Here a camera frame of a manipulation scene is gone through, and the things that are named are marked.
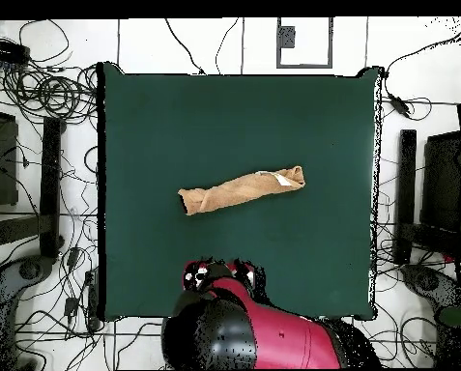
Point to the dark green table cloth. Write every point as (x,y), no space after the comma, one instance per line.
(214,116)

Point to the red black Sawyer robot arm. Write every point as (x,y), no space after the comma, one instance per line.
(292,336)

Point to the black power adapter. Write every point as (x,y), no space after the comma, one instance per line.
(73,257)
(70,306)

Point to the small grey box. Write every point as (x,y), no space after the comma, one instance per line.
(287,36)

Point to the black flat box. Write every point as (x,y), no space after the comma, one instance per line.
(2,162)
(442,181)

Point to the black power strip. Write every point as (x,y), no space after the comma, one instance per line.
(5,52)

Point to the dark office chair base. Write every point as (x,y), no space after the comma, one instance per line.
(29,270)
(427,282)

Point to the long black stand bar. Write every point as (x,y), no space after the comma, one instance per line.
(51,185)
(406,185)

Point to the tan terry towel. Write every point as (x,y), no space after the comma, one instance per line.
(237,189)

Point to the short black stand bar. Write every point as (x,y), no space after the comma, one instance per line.
(13,232)

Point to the grey rectangular floor frame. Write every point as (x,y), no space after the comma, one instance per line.
(303,66)

